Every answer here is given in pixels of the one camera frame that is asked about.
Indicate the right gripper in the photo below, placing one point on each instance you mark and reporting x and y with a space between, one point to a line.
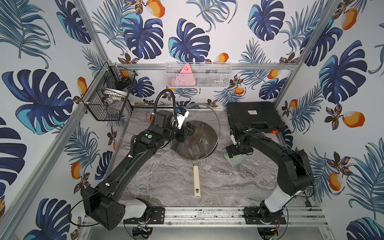
233 152

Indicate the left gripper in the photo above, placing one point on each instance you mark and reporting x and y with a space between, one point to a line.
182 132

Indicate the green checkered cloth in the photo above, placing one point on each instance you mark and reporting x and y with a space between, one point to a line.
236 160

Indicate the glass pot lid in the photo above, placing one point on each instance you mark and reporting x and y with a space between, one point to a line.
204 113

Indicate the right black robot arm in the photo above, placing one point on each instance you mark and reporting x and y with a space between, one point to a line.
294 171

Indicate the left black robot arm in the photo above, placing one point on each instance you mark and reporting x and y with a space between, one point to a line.
167 125

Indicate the black tool case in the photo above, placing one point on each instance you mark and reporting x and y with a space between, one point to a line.
254 115

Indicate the pink triangle item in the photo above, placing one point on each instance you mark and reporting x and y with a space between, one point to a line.
186 77

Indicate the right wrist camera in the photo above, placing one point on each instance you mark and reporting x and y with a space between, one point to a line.
233 139

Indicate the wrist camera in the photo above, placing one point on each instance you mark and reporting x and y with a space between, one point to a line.
182 114
233 139

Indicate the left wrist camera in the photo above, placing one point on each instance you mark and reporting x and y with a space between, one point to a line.
182 114

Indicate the frying pan cream handle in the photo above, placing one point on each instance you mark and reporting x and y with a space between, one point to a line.
196 180

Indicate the clear wall shelf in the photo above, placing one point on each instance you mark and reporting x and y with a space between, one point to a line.
207 75

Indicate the black wire basket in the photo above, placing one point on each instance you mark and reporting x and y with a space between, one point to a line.
109 92

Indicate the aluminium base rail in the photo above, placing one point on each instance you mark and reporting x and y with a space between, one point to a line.
219 217

